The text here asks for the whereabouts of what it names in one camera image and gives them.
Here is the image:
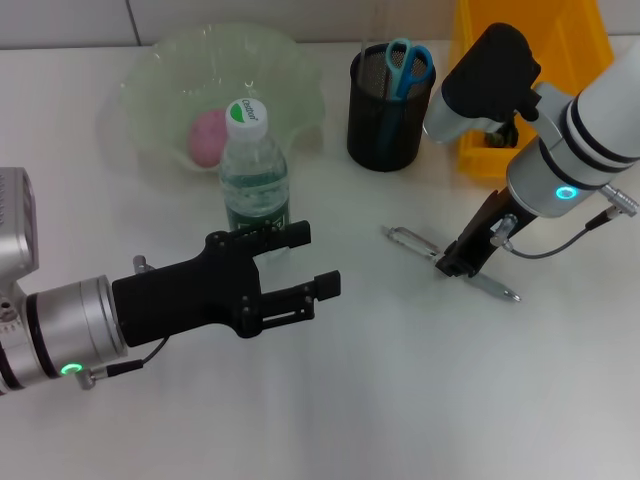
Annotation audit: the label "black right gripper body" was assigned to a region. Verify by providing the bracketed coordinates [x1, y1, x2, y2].
[446, 188, 539, 279]

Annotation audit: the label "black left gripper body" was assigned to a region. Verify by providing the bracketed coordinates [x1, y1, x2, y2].
[111, 228, 266, 349]

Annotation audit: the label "silver white ballpoint pen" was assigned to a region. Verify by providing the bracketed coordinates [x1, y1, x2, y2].
[382, 224, 522, 304]

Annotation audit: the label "clear green-label water bottle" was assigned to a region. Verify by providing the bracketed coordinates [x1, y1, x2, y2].
[218, 98, 292, 261]

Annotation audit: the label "green plastic wrapper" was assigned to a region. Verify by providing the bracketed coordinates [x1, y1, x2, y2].
[483, 114, 521, 149]

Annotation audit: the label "pink toy peach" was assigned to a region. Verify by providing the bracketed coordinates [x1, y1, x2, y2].
[188, 109, 230, 169]

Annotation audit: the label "blue teal scissors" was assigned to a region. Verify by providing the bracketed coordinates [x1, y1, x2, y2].
[377, 39, 434, 154]

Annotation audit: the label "clear plastic ruler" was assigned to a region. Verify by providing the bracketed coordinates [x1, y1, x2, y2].
[360, 4, 396, 66]

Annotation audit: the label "black mesh pen holder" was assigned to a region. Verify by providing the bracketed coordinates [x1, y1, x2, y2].
[347, 42, 437, 172]

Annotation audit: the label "green glass fruit plate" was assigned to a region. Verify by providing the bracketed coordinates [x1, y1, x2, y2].
[97, 22, 326, 174]

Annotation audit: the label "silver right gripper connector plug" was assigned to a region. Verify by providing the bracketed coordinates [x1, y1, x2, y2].
[489, 213, 519, 249]

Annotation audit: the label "yellow plastic bin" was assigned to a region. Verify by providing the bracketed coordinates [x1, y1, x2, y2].
[448, 0, 615, 179]

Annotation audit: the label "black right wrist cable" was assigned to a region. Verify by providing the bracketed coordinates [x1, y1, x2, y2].
[499, 183, 640, 259]

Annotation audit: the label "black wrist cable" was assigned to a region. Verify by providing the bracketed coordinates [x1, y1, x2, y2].
[499, 183, 640, 259]
[74, 335, 171, 392]

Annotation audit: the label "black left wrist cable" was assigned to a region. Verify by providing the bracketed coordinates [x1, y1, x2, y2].
[74, 335, 171, 392]

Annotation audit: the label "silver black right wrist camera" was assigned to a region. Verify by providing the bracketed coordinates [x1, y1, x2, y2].
[422, 22, 569, 151]

